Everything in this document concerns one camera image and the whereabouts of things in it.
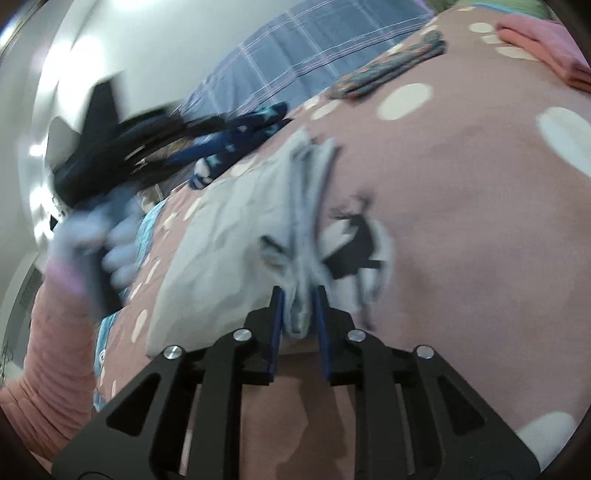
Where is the light blue printed blanket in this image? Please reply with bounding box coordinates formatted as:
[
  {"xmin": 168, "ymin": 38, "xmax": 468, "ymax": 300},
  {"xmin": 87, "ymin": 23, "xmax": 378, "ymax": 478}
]
[{"xmin": 92, "ymin": 203, "xmax": 167, "ymax": 411}]

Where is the navy star-print fleece garment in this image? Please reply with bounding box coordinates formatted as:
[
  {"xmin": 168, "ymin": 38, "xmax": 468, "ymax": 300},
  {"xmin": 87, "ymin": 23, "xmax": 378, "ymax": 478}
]
[{"xmin": 187, "ymin": 104, "xmax": 294, "ymax": 190}]

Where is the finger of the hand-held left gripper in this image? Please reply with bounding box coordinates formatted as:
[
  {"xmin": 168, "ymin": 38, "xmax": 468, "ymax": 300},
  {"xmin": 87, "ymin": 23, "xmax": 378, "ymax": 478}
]
[
  {"xmin": 124, "ymin": 134, "xmax": 222, "ymax": 190},
  {"xmin": 134, "ymin": 110, "xmax": 236, "ymax": 153}
]

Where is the blue plaid pillow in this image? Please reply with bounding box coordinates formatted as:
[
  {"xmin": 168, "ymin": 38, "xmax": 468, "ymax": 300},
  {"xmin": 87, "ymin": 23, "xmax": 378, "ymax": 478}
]
[{"xmin": 178, "ymin": 0, "xmax": 446, "ymax": 125}]

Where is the folded pink cloth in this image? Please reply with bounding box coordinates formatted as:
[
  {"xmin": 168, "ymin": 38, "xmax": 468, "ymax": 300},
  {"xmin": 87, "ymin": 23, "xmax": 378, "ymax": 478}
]
[{"xmin": 496, "ymin": 14, "xmax": 591, "ymax": 90}]

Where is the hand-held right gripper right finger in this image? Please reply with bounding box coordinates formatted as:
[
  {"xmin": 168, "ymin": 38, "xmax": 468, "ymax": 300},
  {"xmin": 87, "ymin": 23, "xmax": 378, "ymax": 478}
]
[{"xmin": 311, "ymin": 286, "xmax": 541, "ymax": 480}]

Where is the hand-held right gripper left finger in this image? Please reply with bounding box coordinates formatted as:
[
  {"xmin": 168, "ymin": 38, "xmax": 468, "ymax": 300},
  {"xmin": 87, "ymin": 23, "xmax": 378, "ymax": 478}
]
[{"xmin": 51, "ymin": 285, "xmax": 284, "ymax": 480}]

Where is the beige t-shirt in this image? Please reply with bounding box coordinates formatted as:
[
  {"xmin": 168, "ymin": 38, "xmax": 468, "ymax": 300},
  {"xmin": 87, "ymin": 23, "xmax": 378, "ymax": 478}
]
[{"xmin": 145, "ymin": 127, "xmax": 342, "ymax": 358}]

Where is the person's left forearm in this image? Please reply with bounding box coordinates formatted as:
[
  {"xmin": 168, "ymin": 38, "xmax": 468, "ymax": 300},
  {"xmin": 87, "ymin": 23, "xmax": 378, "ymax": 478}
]
[{"xmin": 0, "ymin": 258, "xmax": 116, "ymax": 462}]

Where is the person's left hand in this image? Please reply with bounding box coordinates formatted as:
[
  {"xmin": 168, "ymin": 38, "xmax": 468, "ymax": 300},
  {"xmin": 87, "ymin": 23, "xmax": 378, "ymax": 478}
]
[{"xmin": 46, "ymin": 189, "xmax": 144, "ymax": 288}]

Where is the folded floral cloth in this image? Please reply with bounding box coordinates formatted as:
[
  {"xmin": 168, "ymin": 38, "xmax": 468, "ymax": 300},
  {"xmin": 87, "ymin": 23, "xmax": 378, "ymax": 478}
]
[{"xmin": 328, "ymin": 30, "xmax": 448, "ymax": 102}]

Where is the green pillow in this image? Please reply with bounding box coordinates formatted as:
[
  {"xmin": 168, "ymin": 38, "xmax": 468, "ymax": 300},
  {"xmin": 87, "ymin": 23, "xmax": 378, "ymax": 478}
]
[{"xmin": 434, "ymin": 0, "xmax": 555, "ymax": 14}]

